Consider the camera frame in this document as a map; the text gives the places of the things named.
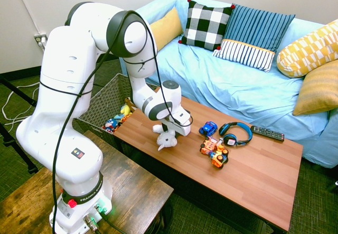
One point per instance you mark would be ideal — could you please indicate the orange patterned toy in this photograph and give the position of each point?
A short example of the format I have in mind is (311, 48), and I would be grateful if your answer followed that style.
(126, 117)

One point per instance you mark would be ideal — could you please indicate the dark rustic wood table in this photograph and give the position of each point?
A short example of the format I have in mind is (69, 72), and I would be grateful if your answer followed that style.
(137, 191)

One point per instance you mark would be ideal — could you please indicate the dark woven wicker basket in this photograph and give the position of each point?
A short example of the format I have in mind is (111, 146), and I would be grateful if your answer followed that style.
(105, 104)

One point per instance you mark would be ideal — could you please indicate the brown plush toy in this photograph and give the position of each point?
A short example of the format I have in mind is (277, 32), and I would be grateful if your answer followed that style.
(129, 102)

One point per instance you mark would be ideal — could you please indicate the yellow white patterned bolster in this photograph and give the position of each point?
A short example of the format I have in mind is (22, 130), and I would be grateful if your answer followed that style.
(309, 51)

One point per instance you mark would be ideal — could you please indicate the yellow striped pillow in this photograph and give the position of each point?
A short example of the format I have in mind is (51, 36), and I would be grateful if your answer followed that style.
(319, 88)

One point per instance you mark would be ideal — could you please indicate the blue toy car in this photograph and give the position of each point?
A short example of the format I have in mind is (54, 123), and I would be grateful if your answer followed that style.
(208, 128)

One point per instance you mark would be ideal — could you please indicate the wall power outlet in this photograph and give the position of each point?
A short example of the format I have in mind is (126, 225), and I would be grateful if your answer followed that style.
(39, 38)

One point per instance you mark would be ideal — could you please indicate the orange toy fire truck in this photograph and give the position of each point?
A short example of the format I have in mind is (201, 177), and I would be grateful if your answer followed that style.
(210, 145)

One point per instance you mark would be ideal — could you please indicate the yellow plush toy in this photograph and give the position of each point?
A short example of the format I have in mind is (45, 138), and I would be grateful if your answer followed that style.
(125, 110)

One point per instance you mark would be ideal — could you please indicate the orange yellow toy digger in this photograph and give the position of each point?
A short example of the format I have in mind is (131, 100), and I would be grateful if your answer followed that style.
(219, 160)

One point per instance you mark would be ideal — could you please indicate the black remote control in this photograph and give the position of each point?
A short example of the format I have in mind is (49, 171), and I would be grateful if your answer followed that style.
(266, 133)

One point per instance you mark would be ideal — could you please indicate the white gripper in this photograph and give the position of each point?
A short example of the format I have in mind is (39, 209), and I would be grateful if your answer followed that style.
(182, 125)

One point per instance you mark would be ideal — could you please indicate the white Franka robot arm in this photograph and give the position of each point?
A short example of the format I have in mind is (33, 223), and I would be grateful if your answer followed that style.
(66, 86)

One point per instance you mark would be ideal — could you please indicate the light blue covered sofa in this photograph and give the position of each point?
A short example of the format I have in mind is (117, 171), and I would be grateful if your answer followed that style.
(224, 91)

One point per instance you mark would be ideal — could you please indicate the blue striped pillow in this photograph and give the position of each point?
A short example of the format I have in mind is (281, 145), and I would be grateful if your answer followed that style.
(253, 30)

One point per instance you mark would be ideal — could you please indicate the black white checkered pillow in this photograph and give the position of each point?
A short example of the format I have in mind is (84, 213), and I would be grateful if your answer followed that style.
(206, 25)

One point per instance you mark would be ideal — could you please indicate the blue black headphones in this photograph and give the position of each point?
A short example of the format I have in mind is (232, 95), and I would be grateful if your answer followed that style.
(229, 139)

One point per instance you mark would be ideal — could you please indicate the reddish wood coffee table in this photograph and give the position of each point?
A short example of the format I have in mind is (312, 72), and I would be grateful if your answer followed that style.
(251, 181)

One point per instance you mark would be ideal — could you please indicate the white stuffed unicorn toy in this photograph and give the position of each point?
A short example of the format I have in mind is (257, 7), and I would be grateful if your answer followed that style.
(166, 140)

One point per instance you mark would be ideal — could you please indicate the Captain America plush toy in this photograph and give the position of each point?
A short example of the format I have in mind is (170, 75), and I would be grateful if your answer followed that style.
(110, 125)

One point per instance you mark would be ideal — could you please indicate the black tripod stand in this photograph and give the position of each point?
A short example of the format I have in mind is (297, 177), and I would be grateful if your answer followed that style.
(16, 91)

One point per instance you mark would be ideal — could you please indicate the plain yellow pillow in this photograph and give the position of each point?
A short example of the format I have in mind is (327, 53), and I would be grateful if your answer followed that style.
(166, 28)

